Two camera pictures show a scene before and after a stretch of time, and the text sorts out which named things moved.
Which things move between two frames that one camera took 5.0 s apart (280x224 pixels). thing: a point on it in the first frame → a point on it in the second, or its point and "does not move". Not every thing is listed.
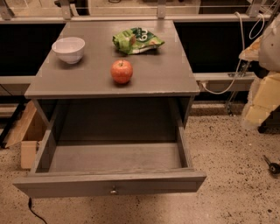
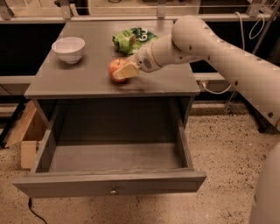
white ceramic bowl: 70,49 does not move
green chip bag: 136,39 does not move
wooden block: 28,154 does not move
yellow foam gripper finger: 262,99 → 143,59
